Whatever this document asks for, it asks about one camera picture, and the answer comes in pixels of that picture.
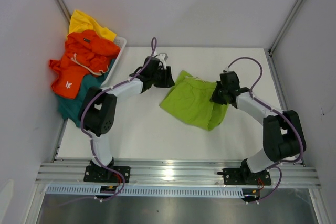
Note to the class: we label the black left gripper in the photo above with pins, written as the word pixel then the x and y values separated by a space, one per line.
pixel 168 82

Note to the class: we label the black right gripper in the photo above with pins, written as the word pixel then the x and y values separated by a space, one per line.
pixel 214 97

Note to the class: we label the lime green shorts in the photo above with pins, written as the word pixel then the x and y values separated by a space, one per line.
pixel 189 101

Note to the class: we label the yellow shorts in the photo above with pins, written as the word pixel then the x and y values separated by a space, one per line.
pixel 80 22

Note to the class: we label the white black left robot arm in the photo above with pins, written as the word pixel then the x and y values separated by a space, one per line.
pixel 98 109

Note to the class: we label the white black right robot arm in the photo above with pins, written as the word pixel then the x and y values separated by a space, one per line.
pixel 281 130

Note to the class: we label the orange shorts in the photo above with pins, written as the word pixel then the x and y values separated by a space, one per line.
pixel 85 54

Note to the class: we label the teal shorts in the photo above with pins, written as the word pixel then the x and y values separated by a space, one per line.
pixel 76 103

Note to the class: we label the white plastic laundry basket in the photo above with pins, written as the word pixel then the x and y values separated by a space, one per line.
pixel 121 43

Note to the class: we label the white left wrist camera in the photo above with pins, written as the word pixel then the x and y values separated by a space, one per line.
pixel 162 57

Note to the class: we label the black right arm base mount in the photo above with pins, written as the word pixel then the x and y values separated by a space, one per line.
pixel 243 176

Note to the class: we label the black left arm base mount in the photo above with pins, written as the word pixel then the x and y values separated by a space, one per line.
pixel 97 174

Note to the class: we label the aluminium frame rail front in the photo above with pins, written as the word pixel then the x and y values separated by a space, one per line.
pixel 174 173

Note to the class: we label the aluminium corner post right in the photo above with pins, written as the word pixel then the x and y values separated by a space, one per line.
pixel 298 4

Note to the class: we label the white slotted cable duct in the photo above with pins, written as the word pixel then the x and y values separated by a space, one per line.
pixel 151 191

